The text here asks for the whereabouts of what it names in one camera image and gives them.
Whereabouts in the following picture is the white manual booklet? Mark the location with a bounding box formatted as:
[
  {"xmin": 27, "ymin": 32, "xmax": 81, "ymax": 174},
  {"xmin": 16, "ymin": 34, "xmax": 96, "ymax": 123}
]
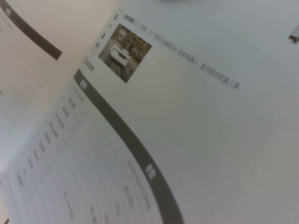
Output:
[{"xmin": 0, "ymin": 0, "xmax": 299, "ymax": 224}]

